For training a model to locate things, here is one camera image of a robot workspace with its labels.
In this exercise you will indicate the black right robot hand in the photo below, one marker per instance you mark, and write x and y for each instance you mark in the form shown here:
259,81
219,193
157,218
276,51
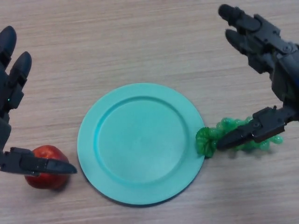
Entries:
285,77

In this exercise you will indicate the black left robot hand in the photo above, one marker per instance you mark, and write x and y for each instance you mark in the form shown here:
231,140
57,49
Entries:
7,93

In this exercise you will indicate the green grape bunch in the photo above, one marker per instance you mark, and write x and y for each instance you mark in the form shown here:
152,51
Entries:
205,142

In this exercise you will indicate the green round plate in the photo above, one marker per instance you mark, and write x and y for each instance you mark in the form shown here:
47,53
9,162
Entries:
140,144

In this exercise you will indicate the red apple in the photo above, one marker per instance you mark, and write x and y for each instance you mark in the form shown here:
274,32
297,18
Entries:
46,182

